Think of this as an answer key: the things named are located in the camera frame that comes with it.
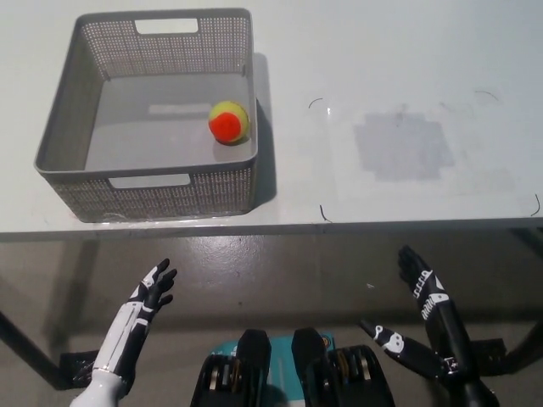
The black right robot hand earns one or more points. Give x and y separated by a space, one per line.
445 313

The white and black left hand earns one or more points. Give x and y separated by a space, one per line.
136 313

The yellow and orange tennis ball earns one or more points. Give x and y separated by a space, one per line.
229 123

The grey perforated plastic basket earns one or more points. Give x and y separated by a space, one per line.
169 199

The grey tape patch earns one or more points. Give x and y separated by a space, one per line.
403 148

